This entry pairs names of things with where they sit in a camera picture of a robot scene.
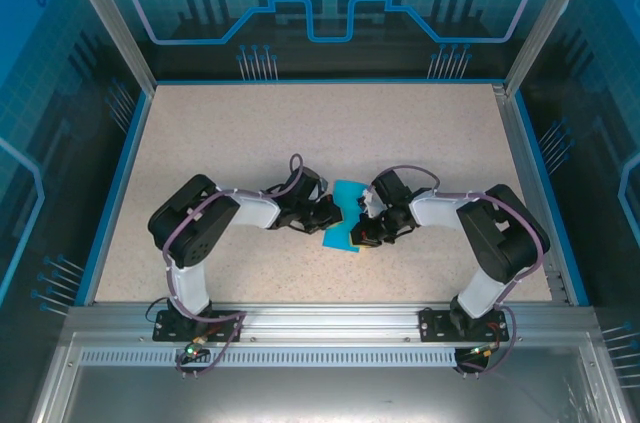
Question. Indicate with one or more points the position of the blue paper sheet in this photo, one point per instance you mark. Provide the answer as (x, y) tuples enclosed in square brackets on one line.
[(337, 240)]

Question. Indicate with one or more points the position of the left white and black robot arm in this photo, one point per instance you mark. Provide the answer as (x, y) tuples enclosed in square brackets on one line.
[(190, 228)]

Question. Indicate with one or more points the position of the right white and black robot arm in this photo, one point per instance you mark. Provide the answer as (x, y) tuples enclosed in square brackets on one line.
[(505, 238)]

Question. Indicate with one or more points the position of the brass connector with green light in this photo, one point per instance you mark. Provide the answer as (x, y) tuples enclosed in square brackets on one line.
[(196, 347), (485, 350)]

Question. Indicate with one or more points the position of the steel front tray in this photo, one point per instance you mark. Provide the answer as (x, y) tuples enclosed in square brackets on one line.
[(320, 393)]

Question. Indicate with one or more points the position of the aluminium mounting rail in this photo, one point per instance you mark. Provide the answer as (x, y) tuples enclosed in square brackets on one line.
[(330, 320)]

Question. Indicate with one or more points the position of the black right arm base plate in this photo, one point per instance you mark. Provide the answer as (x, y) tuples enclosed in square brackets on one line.
[(435, 325)]

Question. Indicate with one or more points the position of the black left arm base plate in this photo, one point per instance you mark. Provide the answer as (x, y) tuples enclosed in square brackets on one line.
[(225, 325)]

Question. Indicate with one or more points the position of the aluminium side rail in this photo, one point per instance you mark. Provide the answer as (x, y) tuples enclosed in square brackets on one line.
[(525, 163)]

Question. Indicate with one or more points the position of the aluminium frame post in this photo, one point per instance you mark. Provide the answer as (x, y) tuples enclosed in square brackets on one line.
[(547, 18), (110, 18)]

